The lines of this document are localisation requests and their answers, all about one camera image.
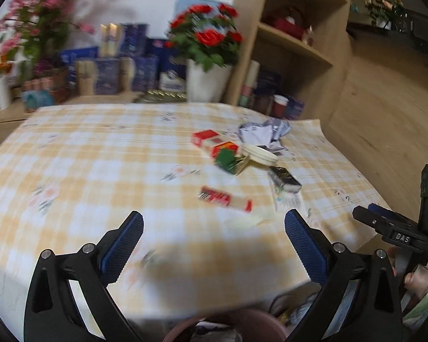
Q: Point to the wooden shelf unit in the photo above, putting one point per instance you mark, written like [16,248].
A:
[328,78]

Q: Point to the brown cup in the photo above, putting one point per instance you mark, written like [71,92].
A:
[262,105]

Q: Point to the flat blue box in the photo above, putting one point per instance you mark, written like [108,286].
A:
[78,58]

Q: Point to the gold tray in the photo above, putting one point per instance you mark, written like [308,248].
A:
[160,97]

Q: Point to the red rose plant white pot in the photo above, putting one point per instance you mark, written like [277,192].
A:
[207,82]

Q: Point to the red orange small box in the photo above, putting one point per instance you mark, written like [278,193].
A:
[226,146]

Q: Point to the red basket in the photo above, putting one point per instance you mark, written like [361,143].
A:
[287,25]

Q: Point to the teal packet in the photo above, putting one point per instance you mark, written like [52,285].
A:
[37,101]

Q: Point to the dark blue box on shelf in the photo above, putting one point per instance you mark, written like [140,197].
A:
[269,78]

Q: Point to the green small box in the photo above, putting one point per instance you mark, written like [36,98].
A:
[226,158]

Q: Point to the pale pink rose plant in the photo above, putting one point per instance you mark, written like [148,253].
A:
[383,7]

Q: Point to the round cream lid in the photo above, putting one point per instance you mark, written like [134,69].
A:
[260,154]

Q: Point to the light blue small box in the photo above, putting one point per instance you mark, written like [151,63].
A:
[295,108]

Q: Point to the black cabinet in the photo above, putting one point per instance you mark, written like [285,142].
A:
[421,32]

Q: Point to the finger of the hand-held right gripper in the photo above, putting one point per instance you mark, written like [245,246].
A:
[369,217]
[385,212]

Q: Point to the blue gold gift box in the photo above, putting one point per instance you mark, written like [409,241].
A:
[100,78]
[128,41]
[142,74]

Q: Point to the blue box red mark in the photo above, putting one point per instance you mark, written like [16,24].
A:
[157,48]

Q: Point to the black silver pack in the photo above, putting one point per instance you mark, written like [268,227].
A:
[283,178]

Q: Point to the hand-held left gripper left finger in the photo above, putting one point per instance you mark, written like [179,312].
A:
[123,245]

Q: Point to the blue white box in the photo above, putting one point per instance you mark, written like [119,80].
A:
[171,78]

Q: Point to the clear plastic wrapper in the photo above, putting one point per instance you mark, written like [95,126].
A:
[289,203]

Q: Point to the pink blossom plant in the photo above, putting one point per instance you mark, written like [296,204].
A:
[46,17]

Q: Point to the grey white paper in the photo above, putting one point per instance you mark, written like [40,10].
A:
[260,133]

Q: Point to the brown trash bin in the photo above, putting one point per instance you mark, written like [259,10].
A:
[235,319]

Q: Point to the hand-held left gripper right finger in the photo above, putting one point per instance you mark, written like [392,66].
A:
[306,245]

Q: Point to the red cigarette pack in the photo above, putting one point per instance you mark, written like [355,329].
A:
[217,196]
[205,138]

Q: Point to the stack of pastel paper cups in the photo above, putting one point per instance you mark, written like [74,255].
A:
[249,78]

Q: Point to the small glass bottle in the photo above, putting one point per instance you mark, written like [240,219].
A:
[310,35]

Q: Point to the striped box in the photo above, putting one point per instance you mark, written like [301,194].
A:
[53,85]

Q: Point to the tall light blue box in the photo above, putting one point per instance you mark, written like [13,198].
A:
[185,5]

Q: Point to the red paper cup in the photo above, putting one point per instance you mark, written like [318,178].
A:
[280,108]

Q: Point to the person's right hand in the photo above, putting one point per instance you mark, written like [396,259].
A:
[419,279]

